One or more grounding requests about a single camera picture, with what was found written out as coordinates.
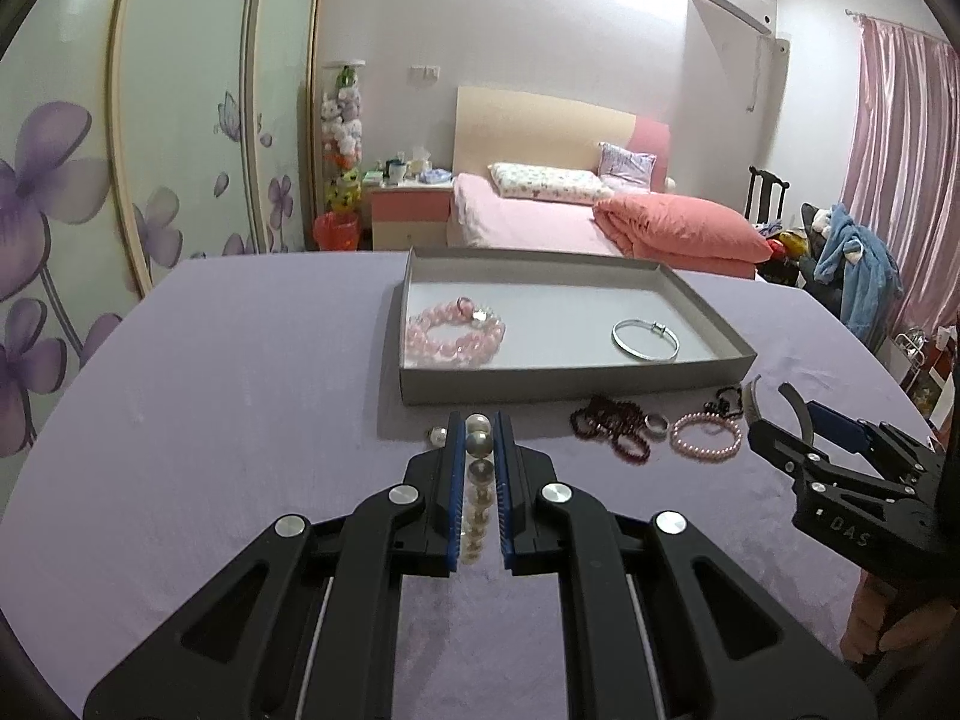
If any black chair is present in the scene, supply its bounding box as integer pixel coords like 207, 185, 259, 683
796, 201, 856, 316

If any pink and cream nightstand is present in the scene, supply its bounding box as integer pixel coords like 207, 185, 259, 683
367, 178, 455, 250

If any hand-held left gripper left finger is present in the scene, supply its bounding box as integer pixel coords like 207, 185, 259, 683
82, 411, 466, 720

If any folded coral quilt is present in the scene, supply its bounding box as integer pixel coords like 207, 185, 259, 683
592, 191, 773, 265

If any floral white pillow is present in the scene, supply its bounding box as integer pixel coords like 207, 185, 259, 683
487, 163, 612, 205

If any stuffed toy column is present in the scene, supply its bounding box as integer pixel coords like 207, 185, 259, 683
319, 60, 366, 215

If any blue plush garment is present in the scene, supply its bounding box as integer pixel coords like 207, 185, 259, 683
814, 204, 905, 338

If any grey cardboard tray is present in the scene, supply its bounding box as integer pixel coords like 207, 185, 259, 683
397, 246, 758, 407

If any floral sliding door wardrobe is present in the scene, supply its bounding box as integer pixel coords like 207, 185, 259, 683
0, 0, 331, 458

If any colourful toy pile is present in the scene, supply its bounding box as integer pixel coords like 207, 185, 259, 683
754, 221, 809, 271

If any person's right hand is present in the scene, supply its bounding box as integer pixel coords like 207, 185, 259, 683
849, 562, 931, 661

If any bed with pink sheet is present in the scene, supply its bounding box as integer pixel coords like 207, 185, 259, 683
448, 86, 773, 282

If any red trash bin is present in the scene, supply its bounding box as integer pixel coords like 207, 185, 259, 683
313, 211, 361, 252

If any silver bangle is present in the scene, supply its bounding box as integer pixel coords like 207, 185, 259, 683
611, 319, 682, 362

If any purple patterned pillow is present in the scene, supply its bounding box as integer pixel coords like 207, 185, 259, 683
596, 142, 659, 190

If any pink bead bracelet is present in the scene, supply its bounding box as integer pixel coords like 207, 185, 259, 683
405, 298, 507, 370

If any white pearl bracelet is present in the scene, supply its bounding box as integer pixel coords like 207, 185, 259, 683
426, 412, 496, 567

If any small cluttered rack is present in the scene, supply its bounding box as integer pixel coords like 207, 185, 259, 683
894, 322, 955, 419

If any white air conditioner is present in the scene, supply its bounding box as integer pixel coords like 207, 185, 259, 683
694, 0, 790, 53

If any pink pearl bracelet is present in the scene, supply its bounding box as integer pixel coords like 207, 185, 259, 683
670, 411, 743, 460

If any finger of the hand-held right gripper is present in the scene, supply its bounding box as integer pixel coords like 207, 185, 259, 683
778, 382, 938, 466
741, 375, 826, 492

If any pink curtain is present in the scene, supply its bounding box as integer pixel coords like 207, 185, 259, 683
836, 15, 960, 346

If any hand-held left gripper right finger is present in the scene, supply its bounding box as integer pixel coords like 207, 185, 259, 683
491, 411, 878, 720

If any dark wooden chair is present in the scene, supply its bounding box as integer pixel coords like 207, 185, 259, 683
746, 165, 792, 230

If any dark red bead bracelet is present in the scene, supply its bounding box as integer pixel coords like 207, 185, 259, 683
570, 394, 650, 458

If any black cord bracelet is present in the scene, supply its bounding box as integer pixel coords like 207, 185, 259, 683
703, 384, 745, 421

